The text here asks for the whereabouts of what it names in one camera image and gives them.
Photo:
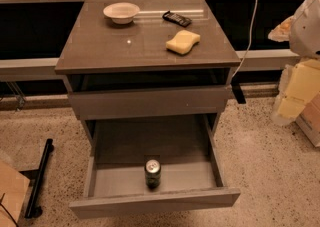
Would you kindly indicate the open grey middle drawer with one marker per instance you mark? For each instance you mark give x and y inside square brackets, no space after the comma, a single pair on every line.
[190,174]

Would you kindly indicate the black snack bar packet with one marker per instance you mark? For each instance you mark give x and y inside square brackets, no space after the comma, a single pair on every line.
[176,19]

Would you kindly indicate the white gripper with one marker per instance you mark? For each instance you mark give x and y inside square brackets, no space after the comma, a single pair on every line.
[306,32]

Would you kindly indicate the cardboard box on right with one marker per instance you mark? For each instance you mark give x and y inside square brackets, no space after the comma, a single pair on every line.
[309,121]

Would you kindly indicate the closed grey top drawer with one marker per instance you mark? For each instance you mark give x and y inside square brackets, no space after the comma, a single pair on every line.
[149,102]

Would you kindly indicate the cardboard sheet on left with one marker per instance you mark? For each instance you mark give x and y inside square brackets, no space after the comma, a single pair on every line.
[13,190]

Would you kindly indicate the black metal bar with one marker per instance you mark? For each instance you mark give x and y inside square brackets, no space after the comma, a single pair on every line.
[33,210]

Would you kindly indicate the white ceramic bowl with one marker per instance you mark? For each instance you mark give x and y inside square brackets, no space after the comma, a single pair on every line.
[121,13]

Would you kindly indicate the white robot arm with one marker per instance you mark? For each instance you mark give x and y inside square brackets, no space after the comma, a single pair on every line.
[304,37]

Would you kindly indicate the yellow sponge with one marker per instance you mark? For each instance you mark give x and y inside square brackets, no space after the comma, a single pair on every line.
[183,42]

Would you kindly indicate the green soda can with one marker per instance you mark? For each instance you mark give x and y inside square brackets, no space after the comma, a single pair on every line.
[152,173]

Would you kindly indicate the grey drawer cabinet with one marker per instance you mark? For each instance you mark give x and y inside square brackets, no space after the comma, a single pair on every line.
[100,55]

